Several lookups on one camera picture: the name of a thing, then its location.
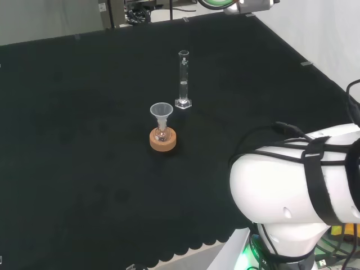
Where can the clear glass graduated cylinder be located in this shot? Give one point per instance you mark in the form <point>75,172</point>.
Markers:
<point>183,103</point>

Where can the clear plastic funnel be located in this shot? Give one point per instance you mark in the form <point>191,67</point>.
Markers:
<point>161,111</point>

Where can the black bench cloth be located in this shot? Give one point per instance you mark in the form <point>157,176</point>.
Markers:
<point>84,140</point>

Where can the grey cabinet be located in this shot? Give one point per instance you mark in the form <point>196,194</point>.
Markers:
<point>109,14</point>

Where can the small round-bottom glass flask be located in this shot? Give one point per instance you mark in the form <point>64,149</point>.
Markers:
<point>162,135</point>

